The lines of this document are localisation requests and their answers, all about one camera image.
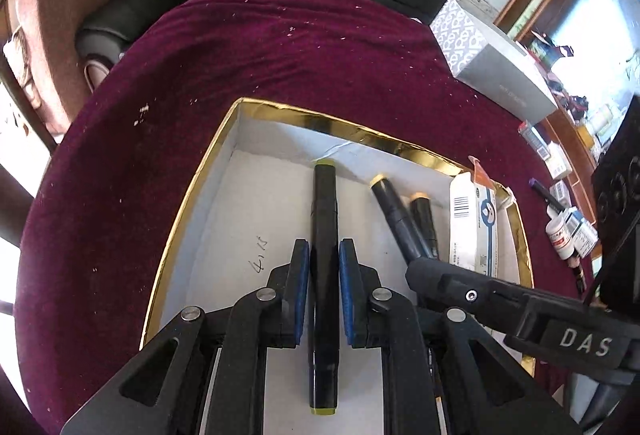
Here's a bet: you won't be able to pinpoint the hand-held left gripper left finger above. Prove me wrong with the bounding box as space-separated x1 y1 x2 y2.
60 239 313 435

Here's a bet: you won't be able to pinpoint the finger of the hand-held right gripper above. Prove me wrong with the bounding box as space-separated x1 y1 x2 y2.
406 257 547 342

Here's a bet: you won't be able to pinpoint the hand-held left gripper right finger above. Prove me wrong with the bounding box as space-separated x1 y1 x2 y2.
338 239 566 435

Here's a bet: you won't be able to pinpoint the black marker tan cap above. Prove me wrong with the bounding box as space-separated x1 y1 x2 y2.
410 196 440 261

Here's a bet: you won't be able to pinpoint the black marker yellow caps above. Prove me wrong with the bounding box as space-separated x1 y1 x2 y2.
307 159 341 416

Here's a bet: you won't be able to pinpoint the black marker orange cap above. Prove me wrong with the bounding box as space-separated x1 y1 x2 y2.
370 174 431 263

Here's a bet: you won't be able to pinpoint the gold-rimmed white tray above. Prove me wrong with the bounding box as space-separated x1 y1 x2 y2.
140 98 536 435

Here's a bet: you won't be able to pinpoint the blue white medicine box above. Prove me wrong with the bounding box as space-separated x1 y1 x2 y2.
560 209 599 258

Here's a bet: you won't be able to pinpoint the long black marker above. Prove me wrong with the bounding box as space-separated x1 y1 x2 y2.
529 178 565 211

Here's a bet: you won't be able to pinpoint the white blue long carton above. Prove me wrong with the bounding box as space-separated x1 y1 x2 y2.
448 156 516 278

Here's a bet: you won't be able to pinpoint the white bottle red label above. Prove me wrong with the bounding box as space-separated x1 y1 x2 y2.
546 217 576 261

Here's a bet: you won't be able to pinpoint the white small box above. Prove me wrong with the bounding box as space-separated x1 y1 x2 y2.
549 180 571 206

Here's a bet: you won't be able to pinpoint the cream small box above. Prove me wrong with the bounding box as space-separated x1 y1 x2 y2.
545 142 572 178

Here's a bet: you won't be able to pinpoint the silver small box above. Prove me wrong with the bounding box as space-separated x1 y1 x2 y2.
517 120 548 158

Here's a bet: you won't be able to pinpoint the grey cardboard box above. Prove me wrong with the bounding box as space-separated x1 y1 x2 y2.
429 0 558 123

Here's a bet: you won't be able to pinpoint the windowsill clutter pile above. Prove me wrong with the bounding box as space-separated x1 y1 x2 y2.
525 30 640 151

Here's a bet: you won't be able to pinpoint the maroon velvet tablecloth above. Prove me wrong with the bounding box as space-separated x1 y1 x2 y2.
15 0 596 435

